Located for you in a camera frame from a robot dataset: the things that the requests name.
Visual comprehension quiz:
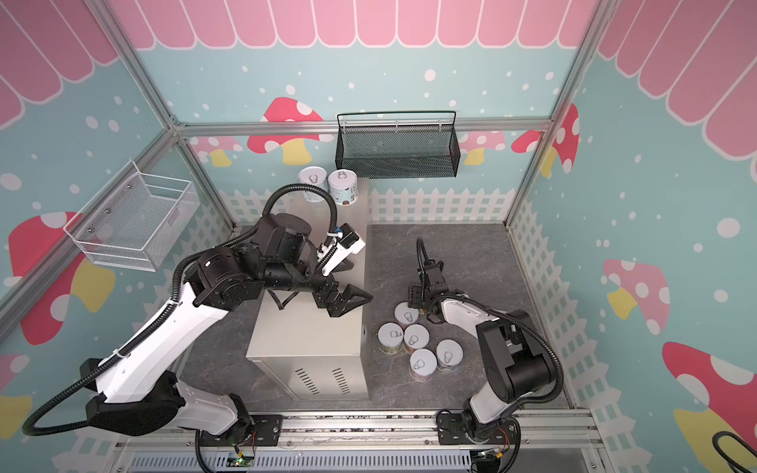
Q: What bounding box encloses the black cable bottom right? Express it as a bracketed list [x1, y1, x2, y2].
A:
[710, 430, 757, 473]

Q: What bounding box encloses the green label food can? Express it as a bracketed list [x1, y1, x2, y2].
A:
[377, 322, 404, 355]

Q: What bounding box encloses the teal brown label can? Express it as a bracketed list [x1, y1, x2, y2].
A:
[327, 169, 359, 206]

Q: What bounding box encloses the teal label food can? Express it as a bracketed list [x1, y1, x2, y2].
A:
[298, 167, 329, 203]

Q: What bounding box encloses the white wire wall basket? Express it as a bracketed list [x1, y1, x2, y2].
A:
[63, 162, 200, 272]

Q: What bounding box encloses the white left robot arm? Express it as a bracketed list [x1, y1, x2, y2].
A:
[22, 183, 373, 443]

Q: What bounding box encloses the teal label floor can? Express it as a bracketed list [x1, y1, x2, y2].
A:
[436, 339, 464, 372]

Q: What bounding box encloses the white lid can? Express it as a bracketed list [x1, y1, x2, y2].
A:
[394, 302, 419, 329]

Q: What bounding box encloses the pink label food can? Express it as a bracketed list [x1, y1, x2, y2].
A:
[409, 349, 438, 382]

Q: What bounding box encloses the black mesh wall basket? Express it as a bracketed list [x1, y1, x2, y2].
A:
[335, 110, 461, 179]

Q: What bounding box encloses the red label food can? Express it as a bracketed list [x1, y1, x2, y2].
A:
[403, 324, 430, 354]

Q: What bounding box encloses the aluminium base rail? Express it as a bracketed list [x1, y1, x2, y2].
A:
[106, 409, 614, 472]

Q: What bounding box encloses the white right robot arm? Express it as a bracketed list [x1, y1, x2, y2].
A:
[408, 238, 565, 443]

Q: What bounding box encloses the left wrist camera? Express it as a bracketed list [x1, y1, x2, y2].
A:
[317, 224, 366, 276]

